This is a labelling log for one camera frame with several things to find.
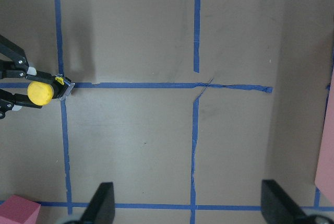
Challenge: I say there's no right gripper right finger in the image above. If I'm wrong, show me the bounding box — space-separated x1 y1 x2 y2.
260 180 308 224

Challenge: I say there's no yellow push button switch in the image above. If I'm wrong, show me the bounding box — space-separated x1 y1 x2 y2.
27 74 75 106

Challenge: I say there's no pink cube centre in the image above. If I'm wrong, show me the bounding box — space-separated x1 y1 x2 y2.
1 195 41 224

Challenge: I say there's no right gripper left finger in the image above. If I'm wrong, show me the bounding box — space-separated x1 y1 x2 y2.
79 182 115 224

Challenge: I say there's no pink plastic bin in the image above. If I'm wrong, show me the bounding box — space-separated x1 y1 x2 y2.
315 68 333 211

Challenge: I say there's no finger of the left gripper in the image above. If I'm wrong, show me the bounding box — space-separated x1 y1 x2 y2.
1 36 55 83
1 89 42 120

